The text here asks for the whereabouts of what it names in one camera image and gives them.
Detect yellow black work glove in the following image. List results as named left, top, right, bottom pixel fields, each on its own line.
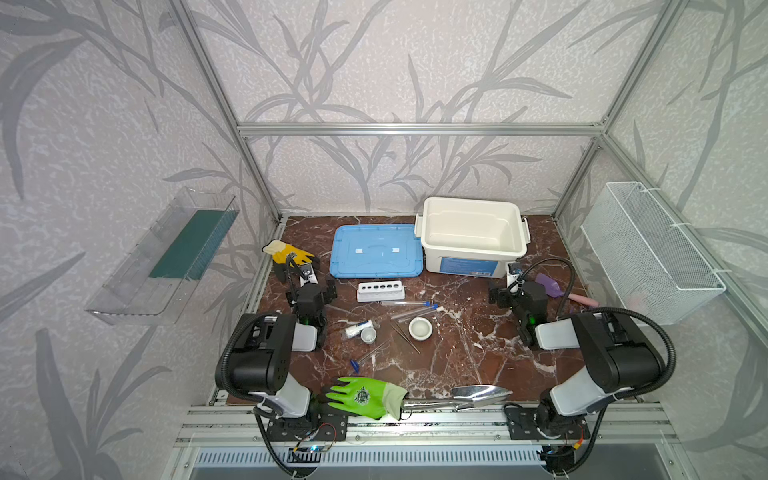
left=262, top=240, right=319, bottom=283

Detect thin metal tweezers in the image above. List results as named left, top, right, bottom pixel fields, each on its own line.
left=390, top=322, right=421, bottom=355

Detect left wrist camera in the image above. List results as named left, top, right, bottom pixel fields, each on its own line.
left=294, top=263, right=318, bottom=286

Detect blue plastic bin lid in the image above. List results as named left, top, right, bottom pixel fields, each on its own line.
left=329, top=224, right=424, bottom=279

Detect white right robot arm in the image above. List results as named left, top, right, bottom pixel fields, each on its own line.
left=489, top=282, right=677, bottom=441

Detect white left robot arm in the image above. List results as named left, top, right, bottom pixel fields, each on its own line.
left=214, top=278, right=337, bottom=425

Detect green work glove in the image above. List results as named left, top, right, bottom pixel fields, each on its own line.
left=319, top=377, right=408, bottom=420

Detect white wire mesh basket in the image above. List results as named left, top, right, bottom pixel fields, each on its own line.
left=581, top=181, right=726, bottom=325

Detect white plastic storage bin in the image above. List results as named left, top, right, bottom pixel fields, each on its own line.
left=414, top=197, right=531, bottom=278

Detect purple pink plastic scoop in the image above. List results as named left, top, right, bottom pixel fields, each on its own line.
left=535, top=273, right=599, bottom=308

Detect white ceramic mortar bowl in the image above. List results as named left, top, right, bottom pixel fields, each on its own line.
left=408, top=317, right=433, bottom=342

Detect blue capped test tube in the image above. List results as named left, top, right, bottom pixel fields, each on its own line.
left=380, top=300, right=432, bottom=308
left=391, top=306, right=440, bottom=321

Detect white test tube rack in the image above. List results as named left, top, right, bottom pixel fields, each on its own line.
left=357, top=280, right=405, bottom=303

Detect silver metal trowel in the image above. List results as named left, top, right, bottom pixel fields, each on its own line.
left=401, top=385, right=512, bottom=412

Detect clear plastic wall shelf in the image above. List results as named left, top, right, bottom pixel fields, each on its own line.
left=85, top=187, right=240, bottom=326

